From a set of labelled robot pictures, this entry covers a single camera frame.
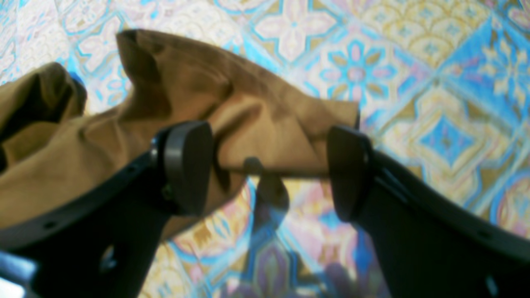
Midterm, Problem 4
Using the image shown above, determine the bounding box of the patterned tablecloth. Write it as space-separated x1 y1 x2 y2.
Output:
1 0 530 298

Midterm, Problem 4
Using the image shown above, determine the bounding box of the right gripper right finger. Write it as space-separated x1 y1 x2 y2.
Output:
327 126 530 298

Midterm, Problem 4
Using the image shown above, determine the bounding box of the brown t-shirt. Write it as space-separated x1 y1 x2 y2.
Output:
0 29 360 228

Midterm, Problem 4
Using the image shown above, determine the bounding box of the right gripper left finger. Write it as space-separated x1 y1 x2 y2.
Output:
0 121 214 298

